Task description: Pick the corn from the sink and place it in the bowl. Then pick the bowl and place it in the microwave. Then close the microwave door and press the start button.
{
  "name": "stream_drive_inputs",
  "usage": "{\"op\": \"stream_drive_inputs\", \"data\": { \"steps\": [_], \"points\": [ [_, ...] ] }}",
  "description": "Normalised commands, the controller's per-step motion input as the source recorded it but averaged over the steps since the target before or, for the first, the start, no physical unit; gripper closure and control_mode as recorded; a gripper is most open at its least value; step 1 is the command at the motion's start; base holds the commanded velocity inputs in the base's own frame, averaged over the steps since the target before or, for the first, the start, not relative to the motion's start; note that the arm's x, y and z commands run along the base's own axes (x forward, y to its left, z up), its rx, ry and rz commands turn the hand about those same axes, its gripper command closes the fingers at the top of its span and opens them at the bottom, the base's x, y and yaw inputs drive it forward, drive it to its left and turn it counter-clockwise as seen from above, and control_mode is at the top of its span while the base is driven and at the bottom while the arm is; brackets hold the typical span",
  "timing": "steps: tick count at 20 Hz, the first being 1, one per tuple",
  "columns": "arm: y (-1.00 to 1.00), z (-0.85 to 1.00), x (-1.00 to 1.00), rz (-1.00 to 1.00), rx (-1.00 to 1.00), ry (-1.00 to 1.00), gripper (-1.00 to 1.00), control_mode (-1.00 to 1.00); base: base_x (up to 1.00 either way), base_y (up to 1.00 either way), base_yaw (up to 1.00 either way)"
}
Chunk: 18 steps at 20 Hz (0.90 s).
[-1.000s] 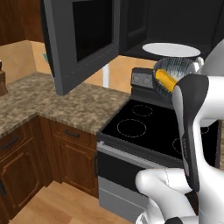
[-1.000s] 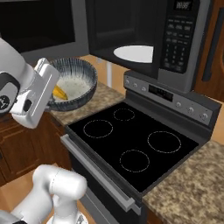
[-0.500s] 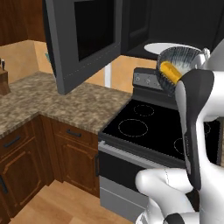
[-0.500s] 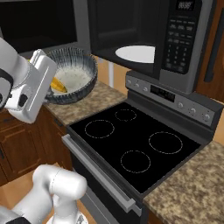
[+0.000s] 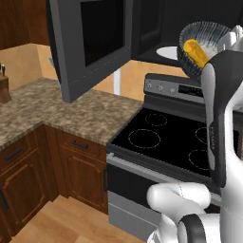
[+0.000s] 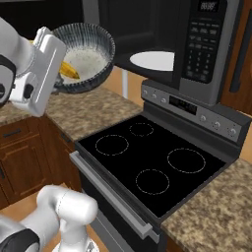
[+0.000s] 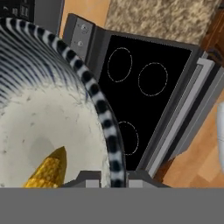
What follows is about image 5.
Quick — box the steel oven bottom drawer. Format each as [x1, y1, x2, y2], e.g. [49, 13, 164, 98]
[107, 189, 169, 243]

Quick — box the brown wooden knife block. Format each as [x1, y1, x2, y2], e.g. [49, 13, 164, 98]
[0, 63, 13, 105]

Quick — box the dark grey microwave door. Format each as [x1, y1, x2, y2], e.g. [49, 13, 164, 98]
[46, 0, 134, 104]

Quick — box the dark ribbed bowl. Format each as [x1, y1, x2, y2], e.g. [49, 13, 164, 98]
[177, 21, 233, 79]

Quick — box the brown wooden cupboard door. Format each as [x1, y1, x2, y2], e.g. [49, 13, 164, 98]
[59, 146, 109, 215]
[0, 156, 51, 236]

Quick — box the black cupboard door handle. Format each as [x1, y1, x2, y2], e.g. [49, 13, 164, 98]
[102, 166, 109, 193]
[0, 189, 10, 212]

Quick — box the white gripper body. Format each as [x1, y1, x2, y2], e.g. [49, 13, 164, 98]
[217, 25, 243, 53]

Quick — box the white microwave turntable plate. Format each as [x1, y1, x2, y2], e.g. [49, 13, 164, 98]
[155, 46, 181, 62]

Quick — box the white upright bar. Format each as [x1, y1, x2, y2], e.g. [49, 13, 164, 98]
[112, 67, 122, 96]

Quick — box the black microwave oven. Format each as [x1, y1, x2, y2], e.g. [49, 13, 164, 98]
[130, 0, 243, 68]

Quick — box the small teal object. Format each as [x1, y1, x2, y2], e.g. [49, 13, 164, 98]
[47, 56, 57, 69]

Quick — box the black and steel stove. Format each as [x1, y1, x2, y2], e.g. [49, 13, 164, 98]
[105, 72, 243, 243]

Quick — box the black oven door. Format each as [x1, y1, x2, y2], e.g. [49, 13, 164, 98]
[105, 162, 222, 216]

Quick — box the yellow corn cob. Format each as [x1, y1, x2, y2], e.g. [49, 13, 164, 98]
[183, 38, 211, 68]

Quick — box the brown wooden wall cupboard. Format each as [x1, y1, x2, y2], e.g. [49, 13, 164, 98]
[0, 0, 51, 51]

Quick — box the black drawer handle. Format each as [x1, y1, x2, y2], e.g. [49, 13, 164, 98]
[2, 146, 24, 161]
[71, 140, 90, 150]

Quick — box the brown wooden drawer front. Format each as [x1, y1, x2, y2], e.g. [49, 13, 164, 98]
[56, 130, 108, 163]
[0, 134, 40, 174]

